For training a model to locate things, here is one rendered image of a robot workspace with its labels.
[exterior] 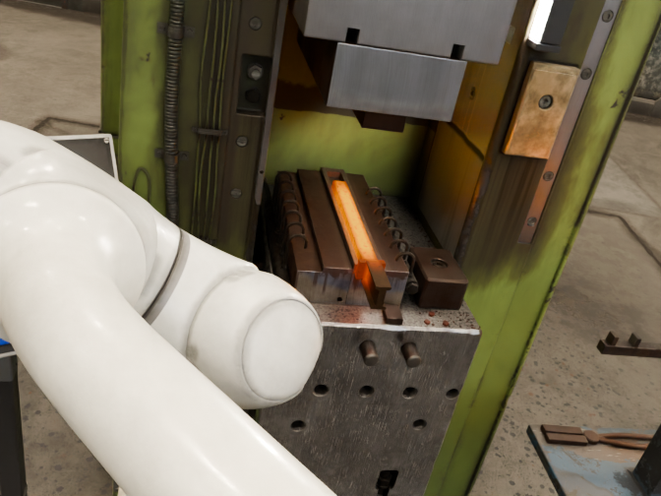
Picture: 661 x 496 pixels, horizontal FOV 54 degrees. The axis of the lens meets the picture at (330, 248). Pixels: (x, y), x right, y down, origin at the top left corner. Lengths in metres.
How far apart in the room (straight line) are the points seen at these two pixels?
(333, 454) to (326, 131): 0.71
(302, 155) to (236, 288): 1.10
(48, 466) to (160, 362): 1.81
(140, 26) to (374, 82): 0.37
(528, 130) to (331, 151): 0.50
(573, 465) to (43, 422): 1.53
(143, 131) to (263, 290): 0.73
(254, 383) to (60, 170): 0.18
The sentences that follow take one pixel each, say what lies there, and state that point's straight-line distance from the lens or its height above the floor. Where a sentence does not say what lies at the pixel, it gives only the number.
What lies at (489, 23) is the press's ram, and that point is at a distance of 1.01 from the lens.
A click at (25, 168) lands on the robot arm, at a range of 0.41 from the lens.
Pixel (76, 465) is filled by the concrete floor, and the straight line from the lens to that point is 2.08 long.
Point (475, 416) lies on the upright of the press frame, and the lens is 1.66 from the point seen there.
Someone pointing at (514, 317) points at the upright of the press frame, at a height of 0.80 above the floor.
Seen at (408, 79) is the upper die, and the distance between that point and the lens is 0.99.
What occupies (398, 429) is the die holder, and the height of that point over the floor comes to 0.67.
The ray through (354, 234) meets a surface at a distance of 1.19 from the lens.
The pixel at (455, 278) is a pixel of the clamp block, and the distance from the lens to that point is 1.19.
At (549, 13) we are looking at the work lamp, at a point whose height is 1.44.
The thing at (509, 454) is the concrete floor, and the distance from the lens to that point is 2.38.
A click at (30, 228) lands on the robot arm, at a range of 0.38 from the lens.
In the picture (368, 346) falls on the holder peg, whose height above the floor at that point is 0.88.
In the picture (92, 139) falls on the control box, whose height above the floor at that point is 1.20.
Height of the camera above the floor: 1.55
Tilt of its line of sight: 29 degrees down
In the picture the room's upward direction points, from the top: 11 degrees clockwise
